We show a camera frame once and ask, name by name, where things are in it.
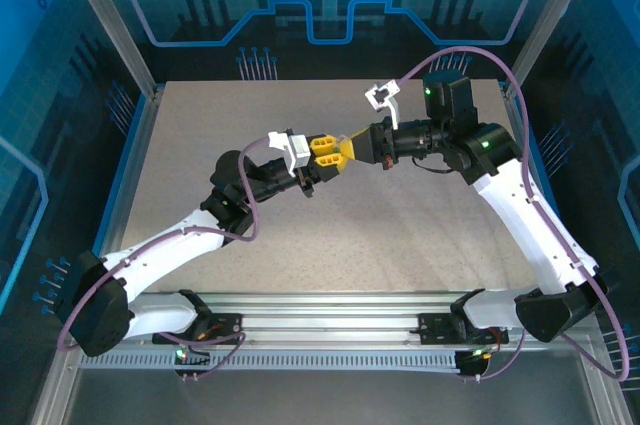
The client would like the aluminium frame post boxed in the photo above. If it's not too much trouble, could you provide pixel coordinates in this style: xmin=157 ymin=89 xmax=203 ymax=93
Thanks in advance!
xmin=54 ymin=0 xmax=166 ymax=101
xmin=502 ymin=0 xmax=604 ymax=99

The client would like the black base connector box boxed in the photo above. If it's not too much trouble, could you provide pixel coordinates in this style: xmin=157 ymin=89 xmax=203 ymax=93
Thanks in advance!
xmin=172 ymin=342 xmax=211 ymax=382
xmin=455 ymin=347 xmax=496 ymax=382

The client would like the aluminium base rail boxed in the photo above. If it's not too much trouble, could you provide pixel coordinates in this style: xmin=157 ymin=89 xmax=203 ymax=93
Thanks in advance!
xmin=62 ymin=289 xmax=601 ymax=349

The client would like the aluminium table side rail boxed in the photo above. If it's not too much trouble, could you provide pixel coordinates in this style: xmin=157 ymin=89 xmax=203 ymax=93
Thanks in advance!
xmin=82 ymin=84 xmax=166 ymax=311
xmin=502 ymin=84 xmax=584 ymax=296

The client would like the slotted grey cable duct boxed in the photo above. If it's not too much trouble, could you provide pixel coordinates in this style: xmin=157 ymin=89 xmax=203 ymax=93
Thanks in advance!
xmin=79 ymin=348 xmax=464 ymax=372

